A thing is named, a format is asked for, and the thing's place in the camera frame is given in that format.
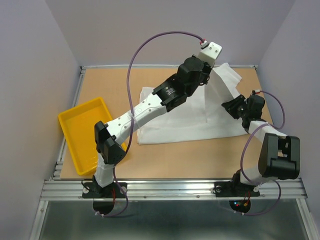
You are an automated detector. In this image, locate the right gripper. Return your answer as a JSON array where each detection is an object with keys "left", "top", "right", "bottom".
[{"left": 220, "top": 94, "right": 249, "bottom": 119}]

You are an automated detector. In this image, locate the white long sleeve shirt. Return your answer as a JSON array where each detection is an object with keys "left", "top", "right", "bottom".
[{"left": 137, "top": 63, "right": 246, "bottom": 145}]

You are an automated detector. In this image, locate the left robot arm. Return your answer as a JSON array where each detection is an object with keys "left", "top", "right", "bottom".
[{"left": 93, "top": 55, "right": 216, "bottom": 197}]

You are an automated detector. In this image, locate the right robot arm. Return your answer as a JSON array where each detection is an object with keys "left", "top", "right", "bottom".
[{"left": 219, "top": 91, "right": 300, "bottom": 195}]

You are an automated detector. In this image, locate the yellow plastic tray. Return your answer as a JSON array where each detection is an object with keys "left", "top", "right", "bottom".
[{"left": 58, "top": 97, "right": 113, "bottom": 176}]

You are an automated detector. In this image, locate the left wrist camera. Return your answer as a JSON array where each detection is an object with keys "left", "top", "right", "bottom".
[{"left": 197, "top": 40, "right": 223, "bottom": 68}]

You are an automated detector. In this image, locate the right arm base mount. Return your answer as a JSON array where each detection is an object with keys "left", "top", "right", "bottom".
[{"left": 212, "top": 181, "right": 260, "bottom": 214}]

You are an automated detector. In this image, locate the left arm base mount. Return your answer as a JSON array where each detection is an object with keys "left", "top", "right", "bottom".
[{"left": 81, "top": 181, "right": 129, "bottom": 218}]

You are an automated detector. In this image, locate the aluminium front rail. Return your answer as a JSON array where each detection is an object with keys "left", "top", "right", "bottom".
[{"left": 40, "top": 178, "right": 308, "bottom": 201}]

